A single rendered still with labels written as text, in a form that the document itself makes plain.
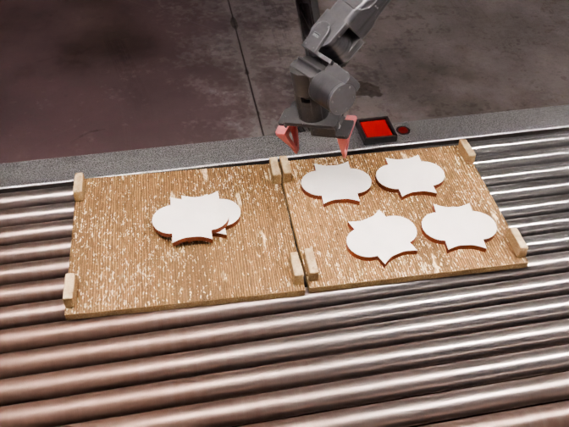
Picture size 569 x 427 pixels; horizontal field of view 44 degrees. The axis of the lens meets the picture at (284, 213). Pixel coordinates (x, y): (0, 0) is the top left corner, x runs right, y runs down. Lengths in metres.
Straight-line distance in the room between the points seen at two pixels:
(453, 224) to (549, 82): 2.39
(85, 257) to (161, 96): 2.10
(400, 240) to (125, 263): 0.50
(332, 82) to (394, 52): 2.55
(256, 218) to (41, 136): 1.98
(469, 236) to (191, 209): 0.52
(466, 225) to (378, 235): 0.17
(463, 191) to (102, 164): 0.75
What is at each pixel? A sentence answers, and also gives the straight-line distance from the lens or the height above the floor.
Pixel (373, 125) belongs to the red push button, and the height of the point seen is 0.93.
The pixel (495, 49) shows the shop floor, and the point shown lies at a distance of 3.89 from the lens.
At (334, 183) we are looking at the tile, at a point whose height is 0.95.
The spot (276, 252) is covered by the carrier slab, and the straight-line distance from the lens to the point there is 1.29.
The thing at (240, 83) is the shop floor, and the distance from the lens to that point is 3.43.
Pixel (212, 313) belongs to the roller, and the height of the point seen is 0.91.
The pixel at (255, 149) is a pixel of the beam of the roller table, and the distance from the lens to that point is 1.55.
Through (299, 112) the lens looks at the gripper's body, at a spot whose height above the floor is 1.14.
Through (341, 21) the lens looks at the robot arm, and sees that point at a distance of 1.23.
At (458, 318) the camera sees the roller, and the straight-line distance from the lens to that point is 1.26.
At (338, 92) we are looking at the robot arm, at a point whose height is 1.23.
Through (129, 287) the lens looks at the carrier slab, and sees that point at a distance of 1.26.
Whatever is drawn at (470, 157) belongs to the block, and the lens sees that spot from 1.52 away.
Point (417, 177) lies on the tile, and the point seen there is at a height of 0.95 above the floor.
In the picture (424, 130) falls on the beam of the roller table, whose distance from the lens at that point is 1.65.
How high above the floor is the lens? 1.88
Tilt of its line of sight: 44 degrees down
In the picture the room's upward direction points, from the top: 2 degrees clockwise
